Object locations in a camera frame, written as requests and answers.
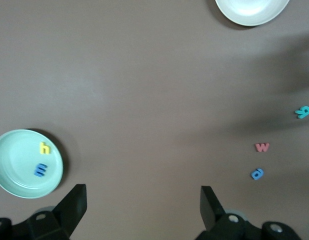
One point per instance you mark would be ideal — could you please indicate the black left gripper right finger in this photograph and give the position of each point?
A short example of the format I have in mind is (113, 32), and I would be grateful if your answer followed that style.
(227, 230)

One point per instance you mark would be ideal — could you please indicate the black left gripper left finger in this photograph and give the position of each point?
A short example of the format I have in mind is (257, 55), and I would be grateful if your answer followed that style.
(44, 227)

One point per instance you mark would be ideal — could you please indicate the blue lowercase letter m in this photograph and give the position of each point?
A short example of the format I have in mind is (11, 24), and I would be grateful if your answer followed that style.
(40, 170)

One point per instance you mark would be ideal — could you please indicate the yellow lowercase letter h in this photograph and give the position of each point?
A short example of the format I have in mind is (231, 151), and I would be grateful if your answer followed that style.
(42, 150)

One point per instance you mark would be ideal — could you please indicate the green plate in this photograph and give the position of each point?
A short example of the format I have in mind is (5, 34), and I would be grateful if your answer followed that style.
(19, 180)

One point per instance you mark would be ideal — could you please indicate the blue lowercase letter a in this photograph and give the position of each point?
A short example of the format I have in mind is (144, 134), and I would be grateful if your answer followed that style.
(261, 172)

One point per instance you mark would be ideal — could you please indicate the red lowercase letter w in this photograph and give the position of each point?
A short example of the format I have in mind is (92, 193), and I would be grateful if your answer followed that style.
(259, 149)

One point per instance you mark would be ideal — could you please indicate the teal uppercase letter R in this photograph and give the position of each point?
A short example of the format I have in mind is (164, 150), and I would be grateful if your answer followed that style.
(303, 112)

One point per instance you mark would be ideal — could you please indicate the beige plate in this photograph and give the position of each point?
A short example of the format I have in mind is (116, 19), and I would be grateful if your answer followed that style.
(252, 10)

